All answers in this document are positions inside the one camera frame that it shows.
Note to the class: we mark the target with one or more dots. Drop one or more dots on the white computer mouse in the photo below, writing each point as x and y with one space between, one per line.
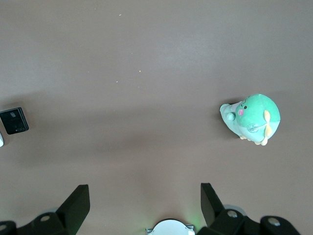
1 140

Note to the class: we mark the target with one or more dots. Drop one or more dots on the black flip phone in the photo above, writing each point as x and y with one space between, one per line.
14 121

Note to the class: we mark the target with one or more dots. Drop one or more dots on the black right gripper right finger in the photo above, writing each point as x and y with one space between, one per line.
220 220

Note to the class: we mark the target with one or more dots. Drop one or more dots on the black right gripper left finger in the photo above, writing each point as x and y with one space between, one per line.
61 218

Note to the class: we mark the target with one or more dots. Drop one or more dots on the green dinosaur plush toy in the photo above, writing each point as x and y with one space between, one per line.
254 117

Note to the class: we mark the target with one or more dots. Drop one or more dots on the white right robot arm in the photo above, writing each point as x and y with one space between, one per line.
171 227

